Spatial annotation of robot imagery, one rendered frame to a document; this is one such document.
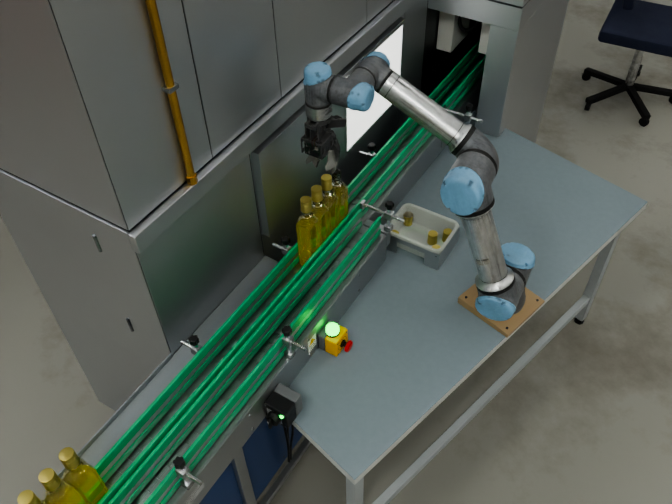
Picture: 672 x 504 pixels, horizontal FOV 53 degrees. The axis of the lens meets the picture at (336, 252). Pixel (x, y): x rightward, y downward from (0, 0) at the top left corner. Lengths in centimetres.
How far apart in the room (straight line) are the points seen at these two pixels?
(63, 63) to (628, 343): 266
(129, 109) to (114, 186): 18
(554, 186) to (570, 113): 180
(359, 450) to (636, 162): 281
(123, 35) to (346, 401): 120
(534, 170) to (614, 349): 93
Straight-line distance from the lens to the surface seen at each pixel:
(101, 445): 199
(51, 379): 330
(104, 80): 150
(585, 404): 311
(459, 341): 223
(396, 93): 192
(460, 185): 180
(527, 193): 276
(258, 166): 201
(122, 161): 160
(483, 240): 193
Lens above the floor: 254
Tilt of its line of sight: 47 degrees down
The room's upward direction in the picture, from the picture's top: 2 degrees counter-clockwise
